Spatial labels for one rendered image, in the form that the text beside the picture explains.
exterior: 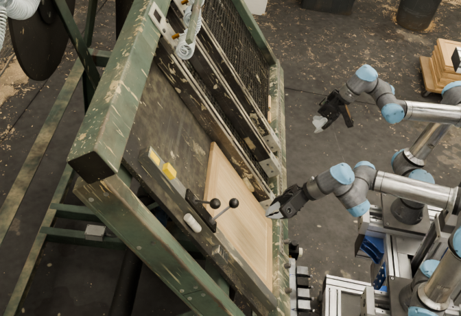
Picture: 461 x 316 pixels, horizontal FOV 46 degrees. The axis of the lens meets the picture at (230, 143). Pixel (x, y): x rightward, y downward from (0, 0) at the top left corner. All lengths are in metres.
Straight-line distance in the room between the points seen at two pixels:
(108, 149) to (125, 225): 0.26
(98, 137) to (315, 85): 3.95
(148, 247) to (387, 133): 3.51
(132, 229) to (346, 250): 2.41
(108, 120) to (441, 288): 1.25
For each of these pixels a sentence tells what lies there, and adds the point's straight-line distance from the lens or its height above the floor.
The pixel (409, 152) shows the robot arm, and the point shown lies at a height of 1.30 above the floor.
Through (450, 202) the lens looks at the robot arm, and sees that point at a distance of 1.94.
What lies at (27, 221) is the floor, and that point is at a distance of 3.83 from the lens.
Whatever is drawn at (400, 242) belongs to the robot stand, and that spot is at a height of 0.95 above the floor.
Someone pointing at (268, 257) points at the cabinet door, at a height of 0.92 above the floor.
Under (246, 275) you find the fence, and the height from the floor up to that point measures 1.11.
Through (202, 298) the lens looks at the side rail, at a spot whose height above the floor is 1.30.
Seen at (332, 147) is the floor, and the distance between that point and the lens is 4.56.
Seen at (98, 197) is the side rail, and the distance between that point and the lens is 1.55.
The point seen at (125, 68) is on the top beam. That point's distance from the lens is 1.70.
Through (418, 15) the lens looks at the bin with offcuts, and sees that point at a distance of 6.60.
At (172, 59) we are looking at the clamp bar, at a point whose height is 1.72.
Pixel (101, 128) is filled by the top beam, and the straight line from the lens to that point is 1.47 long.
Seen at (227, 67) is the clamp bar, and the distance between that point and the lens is 2.67.
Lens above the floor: 2.86
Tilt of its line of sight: 41 degrees down
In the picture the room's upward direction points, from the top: 9 degrees clockwise
